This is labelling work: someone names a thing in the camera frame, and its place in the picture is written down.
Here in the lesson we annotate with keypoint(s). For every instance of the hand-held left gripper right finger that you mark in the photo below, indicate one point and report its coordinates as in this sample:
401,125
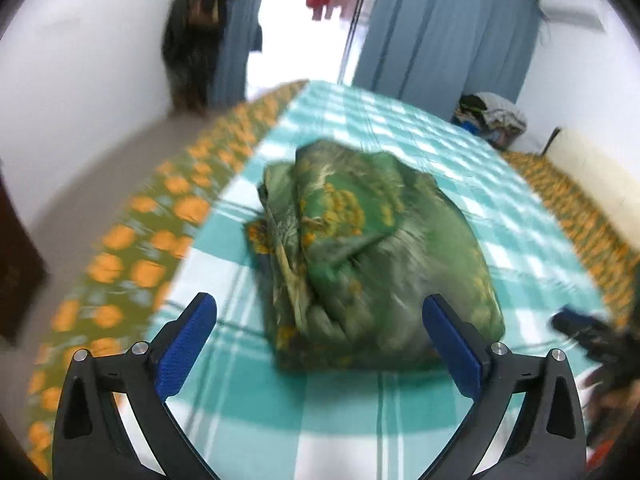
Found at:
452,350

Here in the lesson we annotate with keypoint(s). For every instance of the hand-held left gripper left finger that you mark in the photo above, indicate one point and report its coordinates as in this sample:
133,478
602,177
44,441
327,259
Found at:
185,345

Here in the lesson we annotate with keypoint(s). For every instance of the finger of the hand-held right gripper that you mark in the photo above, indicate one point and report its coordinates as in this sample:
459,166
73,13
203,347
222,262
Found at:
572,325

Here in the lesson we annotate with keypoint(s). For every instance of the green floral cloth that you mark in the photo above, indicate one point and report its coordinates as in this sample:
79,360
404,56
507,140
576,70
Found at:
370,255

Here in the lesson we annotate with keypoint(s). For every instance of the pile of clothes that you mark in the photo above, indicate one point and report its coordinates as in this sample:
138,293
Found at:
492,117

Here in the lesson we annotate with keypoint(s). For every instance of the orange floral bedsheet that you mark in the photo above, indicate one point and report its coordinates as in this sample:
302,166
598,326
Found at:
145,240

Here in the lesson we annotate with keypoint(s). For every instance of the teal checkered blanket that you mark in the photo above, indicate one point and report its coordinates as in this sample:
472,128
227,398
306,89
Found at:
500,220

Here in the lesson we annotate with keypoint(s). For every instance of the dark brown furniture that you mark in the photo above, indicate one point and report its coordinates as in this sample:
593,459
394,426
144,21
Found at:
17,265

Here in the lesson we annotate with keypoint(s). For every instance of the wide blue curtain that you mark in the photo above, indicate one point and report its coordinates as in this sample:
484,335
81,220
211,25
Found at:
445,40

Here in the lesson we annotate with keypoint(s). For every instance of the narrow blue curtain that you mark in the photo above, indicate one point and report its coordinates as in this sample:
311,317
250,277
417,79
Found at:
237,35

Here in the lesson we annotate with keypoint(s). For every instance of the dark garment by doorway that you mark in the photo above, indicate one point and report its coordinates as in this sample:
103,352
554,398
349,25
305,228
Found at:
256,37

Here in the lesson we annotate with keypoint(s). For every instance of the dark clothes hanging on wall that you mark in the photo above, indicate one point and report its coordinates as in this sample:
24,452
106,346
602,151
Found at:
197,40

